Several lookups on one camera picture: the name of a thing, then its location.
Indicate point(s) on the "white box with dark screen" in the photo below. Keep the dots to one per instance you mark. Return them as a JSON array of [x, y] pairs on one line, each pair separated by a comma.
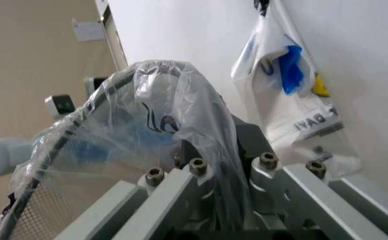
[[60, 105]]

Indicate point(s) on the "yellow round item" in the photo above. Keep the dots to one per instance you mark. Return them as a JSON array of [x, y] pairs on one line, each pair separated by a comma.
[[321, 87]]

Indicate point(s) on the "white printed plastic bag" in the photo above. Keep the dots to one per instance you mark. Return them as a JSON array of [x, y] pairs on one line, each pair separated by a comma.
[[280, 117]]

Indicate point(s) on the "white door frame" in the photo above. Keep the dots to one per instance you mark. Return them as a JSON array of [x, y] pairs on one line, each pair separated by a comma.
[[112, 37]]

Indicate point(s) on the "clear plastic garbage bag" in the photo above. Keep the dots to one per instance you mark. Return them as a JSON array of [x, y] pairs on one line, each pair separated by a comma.
[[190, 100]]

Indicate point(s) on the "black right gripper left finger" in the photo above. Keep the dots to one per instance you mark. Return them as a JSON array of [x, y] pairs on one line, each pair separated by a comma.
[[167, 190]]

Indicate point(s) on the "metal mesh trash bin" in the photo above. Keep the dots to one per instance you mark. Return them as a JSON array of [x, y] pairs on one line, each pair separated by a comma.
[[40, 212]]

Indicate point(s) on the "white paper notice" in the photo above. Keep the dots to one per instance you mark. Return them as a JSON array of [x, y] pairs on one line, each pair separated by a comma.
[[88, 31]]

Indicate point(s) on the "small grey wall device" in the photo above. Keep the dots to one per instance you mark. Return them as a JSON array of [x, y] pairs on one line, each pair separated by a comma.
[[92, 85]]

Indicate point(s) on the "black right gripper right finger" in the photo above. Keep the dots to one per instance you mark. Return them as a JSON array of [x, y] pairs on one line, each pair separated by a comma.
[[297, 200]]

